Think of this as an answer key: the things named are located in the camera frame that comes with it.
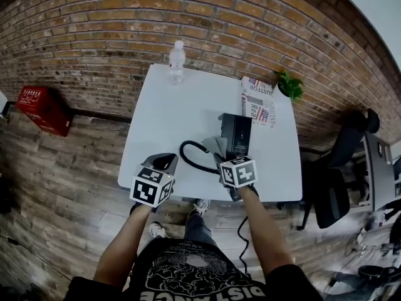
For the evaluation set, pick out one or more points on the red box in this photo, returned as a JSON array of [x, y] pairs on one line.
[[40, 110]]

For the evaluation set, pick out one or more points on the grey desk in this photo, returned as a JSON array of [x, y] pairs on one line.
[[377, 168]]

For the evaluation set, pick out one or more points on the black printed t-shirt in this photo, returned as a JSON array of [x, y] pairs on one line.
[[194, 277]]

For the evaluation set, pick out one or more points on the small green potted plant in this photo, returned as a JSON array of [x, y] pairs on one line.
[[291, 86]]

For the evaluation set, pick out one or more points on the black office chair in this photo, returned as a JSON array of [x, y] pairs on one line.
[[335, 193]]

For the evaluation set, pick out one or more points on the white sneaker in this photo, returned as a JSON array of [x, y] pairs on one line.
[[157, 230], [200, 206]]

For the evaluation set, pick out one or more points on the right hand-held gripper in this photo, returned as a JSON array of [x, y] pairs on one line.
[[239, 172]]

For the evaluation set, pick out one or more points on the white square table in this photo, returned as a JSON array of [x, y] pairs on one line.
[[166, 121]]

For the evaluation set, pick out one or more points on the grey cloth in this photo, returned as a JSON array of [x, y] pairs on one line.
[[216, 146]]

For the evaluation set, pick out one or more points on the grey jeans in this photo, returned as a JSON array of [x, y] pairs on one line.
[[199, 230]]

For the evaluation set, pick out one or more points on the person's right forearm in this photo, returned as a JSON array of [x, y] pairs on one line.
[[266, 237]]

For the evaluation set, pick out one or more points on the clear plastic water bottle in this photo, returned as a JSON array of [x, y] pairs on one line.
[[176, 63]]

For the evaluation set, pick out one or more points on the newspaper print box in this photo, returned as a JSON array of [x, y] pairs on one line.
[[261, 100]]

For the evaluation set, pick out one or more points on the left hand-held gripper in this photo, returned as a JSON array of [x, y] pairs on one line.
[[150, 188]]

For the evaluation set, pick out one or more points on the person's left forearm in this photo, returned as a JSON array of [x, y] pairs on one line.
[[122, 246]]

